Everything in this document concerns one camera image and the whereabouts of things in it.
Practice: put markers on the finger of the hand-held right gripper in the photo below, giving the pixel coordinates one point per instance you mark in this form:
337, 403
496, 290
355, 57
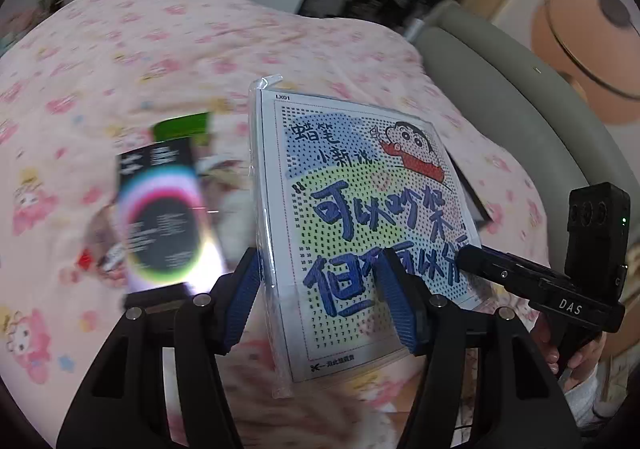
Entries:
495, 269

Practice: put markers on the black shoe box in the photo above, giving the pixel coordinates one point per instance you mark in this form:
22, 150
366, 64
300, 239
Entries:
475, 209

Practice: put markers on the peach cartoon rug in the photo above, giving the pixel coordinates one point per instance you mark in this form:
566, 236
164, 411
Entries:
575, 54

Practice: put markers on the green snack packet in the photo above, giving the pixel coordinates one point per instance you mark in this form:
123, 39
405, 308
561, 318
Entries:
180, 126

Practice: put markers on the person's right hand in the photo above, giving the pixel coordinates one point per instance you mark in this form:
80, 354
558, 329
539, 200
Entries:
590, 354

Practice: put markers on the cartoon print craft kit packet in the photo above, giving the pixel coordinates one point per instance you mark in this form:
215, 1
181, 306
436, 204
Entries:
350, 169

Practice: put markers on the pink cartoon printed blanket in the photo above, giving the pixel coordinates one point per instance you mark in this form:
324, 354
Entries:
100, 79

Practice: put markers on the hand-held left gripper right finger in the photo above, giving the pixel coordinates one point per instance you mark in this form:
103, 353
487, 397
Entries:
400, 304

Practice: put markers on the person's right forearm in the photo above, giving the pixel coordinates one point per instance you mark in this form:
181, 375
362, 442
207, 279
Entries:
585, 399

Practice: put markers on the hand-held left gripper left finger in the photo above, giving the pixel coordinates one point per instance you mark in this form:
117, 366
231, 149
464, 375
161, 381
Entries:
242, 299

